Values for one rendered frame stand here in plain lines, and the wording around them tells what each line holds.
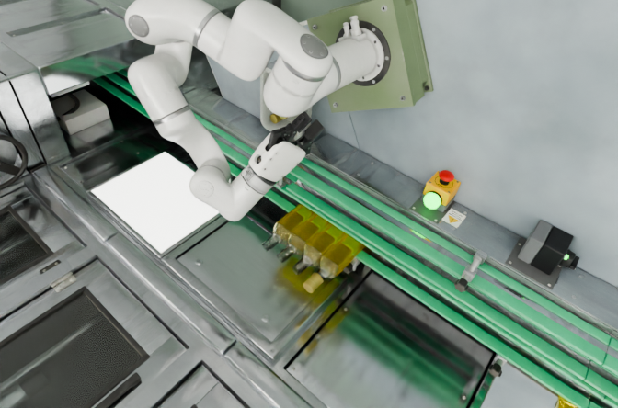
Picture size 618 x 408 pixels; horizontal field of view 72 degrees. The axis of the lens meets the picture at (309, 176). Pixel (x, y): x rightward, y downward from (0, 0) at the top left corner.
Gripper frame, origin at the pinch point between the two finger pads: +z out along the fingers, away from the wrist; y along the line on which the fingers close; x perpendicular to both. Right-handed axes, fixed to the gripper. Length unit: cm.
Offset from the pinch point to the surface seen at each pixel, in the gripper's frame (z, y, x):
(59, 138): -77, 5, -84
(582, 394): 0, 53, 73
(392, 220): -5.2, 33.7, 16.8
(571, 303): 13, 42, 57
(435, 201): 6.4, 35.0, 20.5
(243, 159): -30, 30, -33
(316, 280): -29.5, 25.4, 18.2
